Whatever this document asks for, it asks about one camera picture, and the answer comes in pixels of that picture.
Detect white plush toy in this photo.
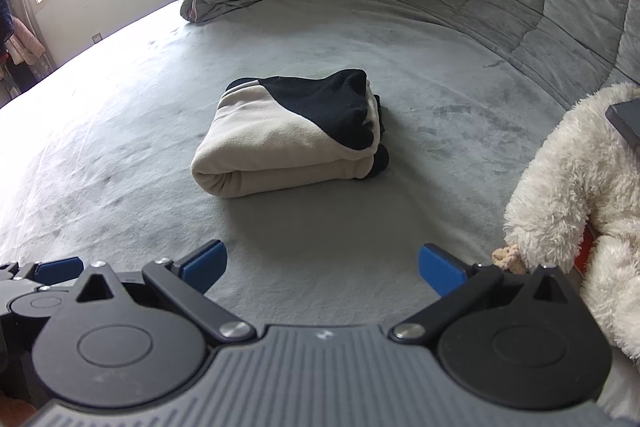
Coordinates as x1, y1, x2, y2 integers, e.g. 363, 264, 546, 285
502, 82, 640, 363

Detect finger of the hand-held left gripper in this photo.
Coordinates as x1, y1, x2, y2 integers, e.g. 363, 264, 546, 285
15, 256, 85, 293

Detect dark phone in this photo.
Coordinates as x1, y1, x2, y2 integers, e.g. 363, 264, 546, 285
605, 99, 640, 148

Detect pink hanging garments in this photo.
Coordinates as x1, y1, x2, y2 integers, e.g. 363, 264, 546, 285
10, 17, 46, 68

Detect black and beige sweatshirt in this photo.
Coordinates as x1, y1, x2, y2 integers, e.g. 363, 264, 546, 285
191, 68, 391, 199

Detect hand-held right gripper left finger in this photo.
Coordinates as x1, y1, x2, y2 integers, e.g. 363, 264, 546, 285
75, 239, 256, 343

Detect bed with grey sheet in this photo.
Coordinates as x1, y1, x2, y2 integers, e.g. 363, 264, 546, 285
0, 0, 640, 418

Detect beige hair scrunchie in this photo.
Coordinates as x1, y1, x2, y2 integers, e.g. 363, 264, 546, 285
491, 244, 527, 274

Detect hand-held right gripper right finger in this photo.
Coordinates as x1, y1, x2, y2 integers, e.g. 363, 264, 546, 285
387, 244, 576, 343

